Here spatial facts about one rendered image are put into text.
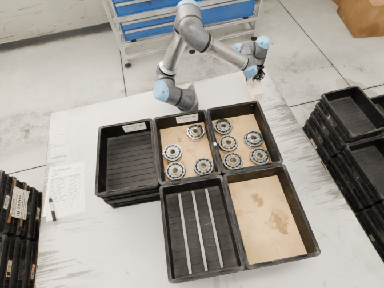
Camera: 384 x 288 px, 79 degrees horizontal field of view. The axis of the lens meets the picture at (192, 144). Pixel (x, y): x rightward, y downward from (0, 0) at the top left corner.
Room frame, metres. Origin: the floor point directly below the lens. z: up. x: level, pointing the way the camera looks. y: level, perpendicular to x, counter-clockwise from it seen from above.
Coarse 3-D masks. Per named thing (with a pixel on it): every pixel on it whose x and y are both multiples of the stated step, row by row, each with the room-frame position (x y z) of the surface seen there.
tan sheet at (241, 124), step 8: (216, 120) 0.81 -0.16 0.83; (232, 120) 0.80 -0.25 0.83; (240, 120) 0.79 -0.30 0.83; (248, 120) 0.79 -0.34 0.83; (240, 128) 0.74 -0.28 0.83; (248, 128) 0.73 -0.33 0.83; (256, 128) 0.72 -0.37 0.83; (216, 136) 0.70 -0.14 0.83; (240, 136) 0.68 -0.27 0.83; (240, 144) 0.63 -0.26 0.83; (264, 144) 0.61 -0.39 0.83; (240, 152) 0.58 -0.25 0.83; (248, 152) 0.58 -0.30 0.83; (248, 160) 0.53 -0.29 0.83; (224, 168) 0.50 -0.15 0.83
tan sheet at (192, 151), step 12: (168, 132) 0.76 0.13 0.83; (180, 132) 0.76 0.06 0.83; (168, 144) 0.68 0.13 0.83; (180, 144) 0.67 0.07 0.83; (192, 144) 0.67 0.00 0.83; (204, 144) 0.66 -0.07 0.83; (192, 156) 0.59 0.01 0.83; (204, 156) 0.58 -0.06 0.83; (192, 168) 0.52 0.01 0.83; (204, 168) 0.51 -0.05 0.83; (168, 180) 0.47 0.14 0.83
